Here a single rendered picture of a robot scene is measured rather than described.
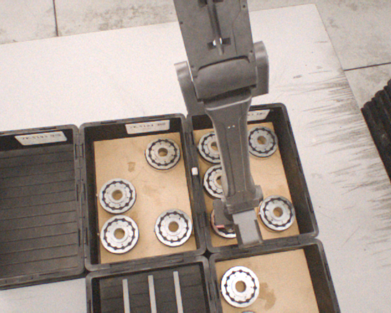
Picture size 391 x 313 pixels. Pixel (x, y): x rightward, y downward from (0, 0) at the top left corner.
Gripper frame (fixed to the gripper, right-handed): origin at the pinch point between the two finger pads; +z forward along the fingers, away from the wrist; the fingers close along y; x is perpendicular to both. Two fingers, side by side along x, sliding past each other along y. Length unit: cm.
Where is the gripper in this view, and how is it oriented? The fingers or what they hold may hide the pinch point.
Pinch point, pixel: (229, 217)
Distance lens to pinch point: 101.1
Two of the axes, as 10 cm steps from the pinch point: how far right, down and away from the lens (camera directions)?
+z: -0.6, 3.5, 9.4
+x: -0.8, -9.4, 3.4
